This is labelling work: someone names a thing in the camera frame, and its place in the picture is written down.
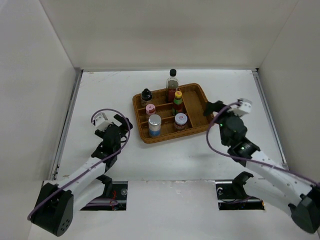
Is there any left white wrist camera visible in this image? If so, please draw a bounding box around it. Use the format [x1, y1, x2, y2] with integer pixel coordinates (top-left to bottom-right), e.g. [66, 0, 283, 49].
[91, 112, 112, 132]

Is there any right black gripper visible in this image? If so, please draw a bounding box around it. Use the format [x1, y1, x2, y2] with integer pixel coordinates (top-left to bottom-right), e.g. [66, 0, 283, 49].
[203, 100, 243, 146]

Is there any brown wicker divided basket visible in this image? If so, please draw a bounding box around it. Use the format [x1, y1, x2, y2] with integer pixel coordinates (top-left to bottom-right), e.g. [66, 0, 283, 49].
[132, 83, 214, 144]

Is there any white-lid brown spice jar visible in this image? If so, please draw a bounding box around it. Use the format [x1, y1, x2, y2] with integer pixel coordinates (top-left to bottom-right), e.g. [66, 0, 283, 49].
[174, 113, 188, 131]

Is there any silver-lid blue-label jar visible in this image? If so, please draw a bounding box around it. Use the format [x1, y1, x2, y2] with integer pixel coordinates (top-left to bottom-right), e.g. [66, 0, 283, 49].
[148, 114, 162, 137]

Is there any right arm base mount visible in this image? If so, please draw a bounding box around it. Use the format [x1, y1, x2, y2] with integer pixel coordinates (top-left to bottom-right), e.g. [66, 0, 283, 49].
[215, 171, 265, 211]

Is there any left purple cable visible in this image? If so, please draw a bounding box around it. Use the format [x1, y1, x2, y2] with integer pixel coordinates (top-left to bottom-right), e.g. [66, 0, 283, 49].
[26, 108, 132, 221]

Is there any tall clear black-cap bottle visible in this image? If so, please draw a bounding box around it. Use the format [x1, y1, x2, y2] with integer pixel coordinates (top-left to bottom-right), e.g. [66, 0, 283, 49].
[166, 68, 179, 103]

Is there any black-cap spice bottle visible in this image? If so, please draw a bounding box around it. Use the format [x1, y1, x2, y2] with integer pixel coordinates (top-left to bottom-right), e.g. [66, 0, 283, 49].
[140, 88, 153, 107]

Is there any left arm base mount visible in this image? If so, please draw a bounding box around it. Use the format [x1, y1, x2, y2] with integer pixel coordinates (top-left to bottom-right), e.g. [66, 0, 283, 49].
[81, 181, 128, 211]

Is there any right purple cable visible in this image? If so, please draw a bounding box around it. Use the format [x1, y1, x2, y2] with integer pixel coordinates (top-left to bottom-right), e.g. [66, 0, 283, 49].
[206, 101, 320, 187]

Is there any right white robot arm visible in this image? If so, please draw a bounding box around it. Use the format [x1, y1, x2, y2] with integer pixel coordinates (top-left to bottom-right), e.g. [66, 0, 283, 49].
[203, 98, 320, 234]

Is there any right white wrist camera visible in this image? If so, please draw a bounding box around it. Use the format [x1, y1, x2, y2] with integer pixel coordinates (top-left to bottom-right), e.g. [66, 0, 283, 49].
[230, 98, 252, 118]

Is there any yellow-cap red sauce bottle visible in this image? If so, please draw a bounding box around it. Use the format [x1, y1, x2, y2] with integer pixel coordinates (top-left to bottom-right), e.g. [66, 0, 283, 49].
[172, 91, 183, 116]

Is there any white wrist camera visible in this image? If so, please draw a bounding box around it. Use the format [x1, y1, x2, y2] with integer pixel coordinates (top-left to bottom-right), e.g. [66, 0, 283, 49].
[230, 98, 252, 118]
[91, 112, 112, 132]

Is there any purple cable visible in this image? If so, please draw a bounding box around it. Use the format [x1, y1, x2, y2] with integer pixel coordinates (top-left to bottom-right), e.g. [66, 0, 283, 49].
[26, 108, 132, 221]
[206, 101, 320, 187]

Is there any pink-cap spice bottle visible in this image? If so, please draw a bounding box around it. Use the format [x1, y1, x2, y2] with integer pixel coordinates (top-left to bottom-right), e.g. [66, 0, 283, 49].
[145, 103, 156, 121]

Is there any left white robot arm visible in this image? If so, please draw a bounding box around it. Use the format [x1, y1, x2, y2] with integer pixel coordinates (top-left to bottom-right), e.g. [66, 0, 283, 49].
[27, 111, 133, 237]

